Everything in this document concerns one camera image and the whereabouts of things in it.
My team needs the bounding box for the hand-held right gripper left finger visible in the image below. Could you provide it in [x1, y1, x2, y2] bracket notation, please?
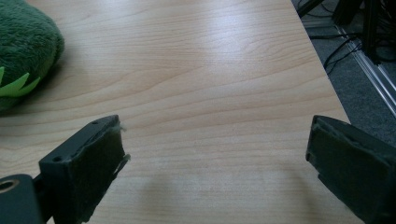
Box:
[38, 114, 132, 224]

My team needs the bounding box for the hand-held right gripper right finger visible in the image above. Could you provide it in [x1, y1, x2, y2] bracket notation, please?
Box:
[305, 115, 396, 224]

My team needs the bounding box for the green plush toy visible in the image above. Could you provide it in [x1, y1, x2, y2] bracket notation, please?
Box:
[0, 0, 65, 112]

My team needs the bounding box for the black metal stand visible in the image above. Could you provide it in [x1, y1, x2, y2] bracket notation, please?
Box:
[332, 0, 396, 65]

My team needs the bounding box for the aluminium frame rail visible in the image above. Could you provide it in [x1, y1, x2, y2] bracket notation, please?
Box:
[334, 25, 396, 118]

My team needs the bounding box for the black cable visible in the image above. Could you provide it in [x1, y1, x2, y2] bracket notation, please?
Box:
[308, 32, 365, 76]

